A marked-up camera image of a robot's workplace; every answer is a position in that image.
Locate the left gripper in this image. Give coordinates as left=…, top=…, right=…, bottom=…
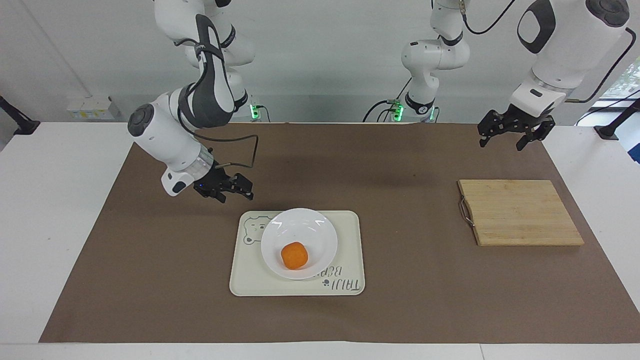
left=477, top=105, right=556, bottom=152

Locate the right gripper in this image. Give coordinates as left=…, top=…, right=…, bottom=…
left=193, top=162, right=255, bottom=204

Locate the white plate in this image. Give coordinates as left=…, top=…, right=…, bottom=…
left=260, top=208, right=339, bottom=281

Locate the orange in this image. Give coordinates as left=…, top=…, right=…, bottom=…
left=280, top=241, right=310, bottom=271

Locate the wooden cutting board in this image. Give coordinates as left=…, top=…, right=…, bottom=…
left=458, top=179, right=586, bottom=247

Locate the cream tray with bear print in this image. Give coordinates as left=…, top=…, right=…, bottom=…
left=229, top=210, right=366, bottom=298

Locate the black stand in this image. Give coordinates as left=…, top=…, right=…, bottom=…
left=594, top=97, right=640, bottom=140
left=0, top=95, right=41, bottom=136

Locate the black cable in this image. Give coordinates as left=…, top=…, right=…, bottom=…
left=177, top=115, right=260, bottom=170
left=575, top=89, right=640, bottom=127
left=461, top=0, right=517, bottom=36
left=565, top=27, right=637, bottom=104
left=362, top=77, right=414, bottom=124

